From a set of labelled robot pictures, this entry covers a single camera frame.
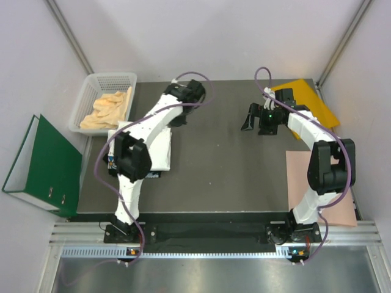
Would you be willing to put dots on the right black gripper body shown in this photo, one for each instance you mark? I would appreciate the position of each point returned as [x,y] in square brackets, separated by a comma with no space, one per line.
[269,121]

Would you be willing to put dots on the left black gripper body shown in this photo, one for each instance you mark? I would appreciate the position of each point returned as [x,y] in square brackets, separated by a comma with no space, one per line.
[179,119]

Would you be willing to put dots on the white t shirt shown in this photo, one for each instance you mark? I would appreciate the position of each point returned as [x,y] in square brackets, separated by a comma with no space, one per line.
[160,153]

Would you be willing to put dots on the black t shirt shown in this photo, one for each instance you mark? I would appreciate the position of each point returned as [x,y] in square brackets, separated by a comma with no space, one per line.
[152,174]

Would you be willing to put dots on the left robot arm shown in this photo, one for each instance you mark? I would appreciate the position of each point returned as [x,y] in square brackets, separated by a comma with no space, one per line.
[132,157]

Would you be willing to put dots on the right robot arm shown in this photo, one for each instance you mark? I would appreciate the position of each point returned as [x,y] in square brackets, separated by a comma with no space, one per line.
[331,169]

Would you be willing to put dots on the pink paper sheet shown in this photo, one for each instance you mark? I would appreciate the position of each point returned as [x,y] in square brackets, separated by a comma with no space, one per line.
[342,214]

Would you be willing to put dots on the orange t shirt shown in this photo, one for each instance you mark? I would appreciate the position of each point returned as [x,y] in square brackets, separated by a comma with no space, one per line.
[108,110]

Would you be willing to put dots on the white plastic basket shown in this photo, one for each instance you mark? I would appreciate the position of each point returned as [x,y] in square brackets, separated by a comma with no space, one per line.
[94,86]

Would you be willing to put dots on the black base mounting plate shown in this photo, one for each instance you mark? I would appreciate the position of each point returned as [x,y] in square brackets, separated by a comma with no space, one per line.
[253,232]

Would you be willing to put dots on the green ring binder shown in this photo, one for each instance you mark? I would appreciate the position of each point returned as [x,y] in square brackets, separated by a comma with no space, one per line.
[46,170]

